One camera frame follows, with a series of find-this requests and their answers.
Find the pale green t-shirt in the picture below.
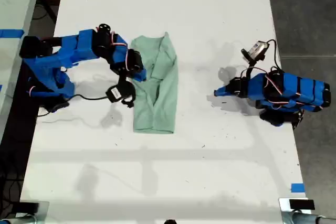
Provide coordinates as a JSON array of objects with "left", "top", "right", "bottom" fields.
[{"left": 130, "top": 31, "right": 180, "bottom": 135}]

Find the small blue tape piece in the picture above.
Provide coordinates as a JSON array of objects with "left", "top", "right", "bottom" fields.
[{"left": 290, "top": 183, "right": 306, "bottom": 193}]

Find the white side table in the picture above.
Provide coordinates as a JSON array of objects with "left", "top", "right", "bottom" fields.
[{"left": 0, "top": 0, "right": 44, "bottom": 116}]

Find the metal corner plate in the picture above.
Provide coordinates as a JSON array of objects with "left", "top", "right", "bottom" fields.
[
  {"left": 15, "top": 201, "right": 50, "bottom": 218},
  {"left": 278, "top": 197, "right": 320, "bottom": 212}
]

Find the long blue tape strip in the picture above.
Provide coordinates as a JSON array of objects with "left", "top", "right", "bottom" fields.
[{"left": 0, "top": 28, "right": 25, "bottom": 38}]

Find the black box on metal plate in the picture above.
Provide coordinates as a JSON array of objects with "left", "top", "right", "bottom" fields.
[
  {"left": 289, "top": 199, "right": 316, "bottom": 211},
  {"left": 18, "top": 202, "right": 40, "bottom": 214}
]

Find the grey metal pipe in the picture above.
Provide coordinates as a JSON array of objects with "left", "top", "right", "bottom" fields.
[{"left": 281, "top": 211, "right": 336, "bottom": 224}]

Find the black camera stalk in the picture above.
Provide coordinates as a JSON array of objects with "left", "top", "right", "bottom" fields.
[
  {"left": 246, "top": 60, "right": 258, "bottom": 81},
  {"left": 117, "top": 72, "right": 137, "bottom": 109}
]

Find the black camera box white label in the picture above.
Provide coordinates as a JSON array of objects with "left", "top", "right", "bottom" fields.
[{"left": 105, "top": 84, "right": 124, "bottom": 104}]

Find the grey black camera box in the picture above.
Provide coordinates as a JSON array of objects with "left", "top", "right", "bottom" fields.
[{"left": 240, "top": 40, "right": 270, "bottom": 63}]

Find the black camera cable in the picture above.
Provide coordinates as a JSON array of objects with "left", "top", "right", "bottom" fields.
[
  {"left": 266, "top": 39, "right": 280, "bottom": 71},
  {"left": 68, "top": 93, "right": 109, "bottom": 102}
]

